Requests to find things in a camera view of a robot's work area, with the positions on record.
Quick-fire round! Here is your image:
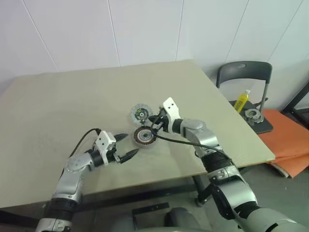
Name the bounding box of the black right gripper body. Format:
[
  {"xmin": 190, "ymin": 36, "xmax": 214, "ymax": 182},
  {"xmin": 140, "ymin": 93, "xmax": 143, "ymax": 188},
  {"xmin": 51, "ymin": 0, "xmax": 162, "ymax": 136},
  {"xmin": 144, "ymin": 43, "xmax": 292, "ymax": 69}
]
[{"xmin": 148, "ymin": 108, "xmax": 171, "ymax": 133}]

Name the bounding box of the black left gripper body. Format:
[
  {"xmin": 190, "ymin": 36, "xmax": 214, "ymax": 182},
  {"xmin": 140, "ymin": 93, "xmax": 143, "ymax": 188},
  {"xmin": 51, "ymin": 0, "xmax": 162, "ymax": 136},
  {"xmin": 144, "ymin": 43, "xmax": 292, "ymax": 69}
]
[{"xmin": 106, "ymin": 142, "xmax": 122, "ymax": 164}]

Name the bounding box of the black perforated metal bar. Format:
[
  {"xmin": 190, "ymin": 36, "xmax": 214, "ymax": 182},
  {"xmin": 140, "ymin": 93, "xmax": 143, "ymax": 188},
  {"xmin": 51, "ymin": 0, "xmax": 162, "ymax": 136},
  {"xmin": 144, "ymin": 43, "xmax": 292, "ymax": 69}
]
[{"xmin": 132, "ymin": 202, "xmax": 169, "ymax": 219}]

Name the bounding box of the yellow drink bottle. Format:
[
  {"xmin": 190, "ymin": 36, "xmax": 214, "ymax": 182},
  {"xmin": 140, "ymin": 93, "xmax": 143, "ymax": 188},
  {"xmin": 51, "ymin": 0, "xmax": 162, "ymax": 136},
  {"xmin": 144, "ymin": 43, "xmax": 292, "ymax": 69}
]
[{"xmin": 233, "ymin": 89, "xmax": 252, "ymax": 113}]

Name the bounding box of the dark grey rounded shape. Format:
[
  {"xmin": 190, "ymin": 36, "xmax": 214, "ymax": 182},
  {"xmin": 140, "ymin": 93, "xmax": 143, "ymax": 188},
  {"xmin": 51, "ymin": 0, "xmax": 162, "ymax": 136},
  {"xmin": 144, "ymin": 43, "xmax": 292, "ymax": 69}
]
[{"xmin": 164, "ymin": 207, "xmax": 211, "ymax": 232}]

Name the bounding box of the dark grey folding chair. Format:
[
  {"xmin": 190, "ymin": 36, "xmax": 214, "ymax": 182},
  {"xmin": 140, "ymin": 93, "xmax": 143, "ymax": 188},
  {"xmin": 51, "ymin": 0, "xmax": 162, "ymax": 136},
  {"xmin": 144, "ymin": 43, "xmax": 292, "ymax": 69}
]
[{"xmin": 216, "ymin": 60, "xmax": 275, "ymax": 135}]

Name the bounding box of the orange cushion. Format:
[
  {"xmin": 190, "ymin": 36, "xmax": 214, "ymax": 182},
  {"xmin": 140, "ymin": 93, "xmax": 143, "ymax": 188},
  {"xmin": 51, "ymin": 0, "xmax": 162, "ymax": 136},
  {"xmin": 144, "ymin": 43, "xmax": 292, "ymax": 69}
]
[{"xmin": 257, "ymin": 108, "xmax": 309, "ymax": 178}]

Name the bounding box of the white flat pad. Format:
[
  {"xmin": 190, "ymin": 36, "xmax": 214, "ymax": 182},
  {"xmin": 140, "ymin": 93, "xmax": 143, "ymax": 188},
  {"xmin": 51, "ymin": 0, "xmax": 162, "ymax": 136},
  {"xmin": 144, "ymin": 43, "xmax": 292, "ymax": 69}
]
[{"xmin": 270, "ymin": 160, "xmax": 294, "ymax": 179}]

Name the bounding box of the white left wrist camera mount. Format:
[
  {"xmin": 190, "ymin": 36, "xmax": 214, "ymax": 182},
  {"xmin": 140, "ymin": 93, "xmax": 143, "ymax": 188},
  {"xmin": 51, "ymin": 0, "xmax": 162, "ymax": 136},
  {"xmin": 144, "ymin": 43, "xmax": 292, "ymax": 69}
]
[{"xmin": 95, "ymin": 130, "xmax": 118, "ymax": 166}]

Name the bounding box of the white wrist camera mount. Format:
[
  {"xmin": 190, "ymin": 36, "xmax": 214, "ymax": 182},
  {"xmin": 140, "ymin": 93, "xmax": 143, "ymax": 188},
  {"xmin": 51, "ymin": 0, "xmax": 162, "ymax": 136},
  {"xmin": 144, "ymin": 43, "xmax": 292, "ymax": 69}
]
[
  {"xmin": 95, "ymin": 130, "xmax": 118, "ymax": 166},
  {"xmin": 162, "ymin": 97, "xmax": 183, "ymax": 133}
]

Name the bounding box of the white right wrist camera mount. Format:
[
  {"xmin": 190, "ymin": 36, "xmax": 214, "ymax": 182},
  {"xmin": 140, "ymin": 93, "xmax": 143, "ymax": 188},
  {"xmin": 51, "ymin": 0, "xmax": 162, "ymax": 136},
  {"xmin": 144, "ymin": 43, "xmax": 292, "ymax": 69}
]
[{"xmin": 162, "ymin": 97, "xmax": 183, "ymax": 133}]

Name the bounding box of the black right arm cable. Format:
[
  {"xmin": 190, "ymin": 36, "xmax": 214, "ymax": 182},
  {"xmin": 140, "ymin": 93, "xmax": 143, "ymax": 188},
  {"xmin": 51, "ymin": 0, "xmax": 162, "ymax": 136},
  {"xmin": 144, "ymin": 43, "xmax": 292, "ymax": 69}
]
[{"xmin": 149, "ymin": 118, "xmax": 230, "ymax": 161}]

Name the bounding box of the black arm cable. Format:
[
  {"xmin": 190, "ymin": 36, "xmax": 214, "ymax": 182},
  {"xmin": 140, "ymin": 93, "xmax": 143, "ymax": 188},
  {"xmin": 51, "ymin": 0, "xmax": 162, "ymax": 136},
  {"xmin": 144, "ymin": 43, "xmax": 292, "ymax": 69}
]
[
  {"xmin": 149, "ymin": 118, "xmax": 230, "ymax": 161},
  {"xmin": 68, "ymin": 128, "xmax": 102, "ymax": 159}
]

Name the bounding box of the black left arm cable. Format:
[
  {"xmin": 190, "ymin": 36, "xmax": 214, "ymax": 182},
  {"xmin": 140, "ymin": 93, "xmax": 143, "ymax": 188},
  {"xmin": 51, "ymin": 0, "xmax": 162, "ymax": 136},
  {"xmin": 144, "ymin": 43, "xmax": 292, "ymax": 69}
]
[{"xmin": 68, "ymin": 128, "xmax": 102, "ymax": 159}]

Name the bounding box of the black table frame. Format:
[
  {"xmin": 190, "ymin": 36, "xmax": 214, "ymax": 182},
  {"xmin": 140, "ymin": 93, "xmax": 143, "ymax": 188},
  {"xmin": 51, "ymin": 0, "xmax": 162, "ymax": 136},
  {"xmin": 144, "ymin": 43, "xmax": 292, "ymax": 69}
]
[{"xmin": 0, "ymin": 166, "xmax": 243, "ymax": 228}]

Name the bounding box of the grey metal ring part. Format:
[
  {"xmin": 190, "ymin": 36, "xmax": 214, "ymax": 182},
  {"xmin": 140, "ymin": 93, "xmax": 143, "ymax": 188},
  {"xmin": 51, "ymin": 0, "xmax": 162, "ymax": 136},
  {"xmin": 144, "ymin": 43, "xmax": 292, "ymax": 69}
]
[{"xmin": 243, "ymin": 108, "xmax": 265, "ymax": 125}]

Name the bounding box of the dark metal door frame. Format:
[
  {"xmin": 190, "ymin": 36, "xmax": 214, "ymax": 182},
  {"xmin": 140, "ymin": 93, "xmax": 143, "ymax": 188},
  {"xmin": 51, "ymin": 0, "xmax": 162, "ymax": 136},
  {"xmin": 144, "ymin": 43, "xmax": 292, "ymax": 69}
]
[{"xmin": 281, "ymin": 78, "xmax": 309, "ymax": 119}]

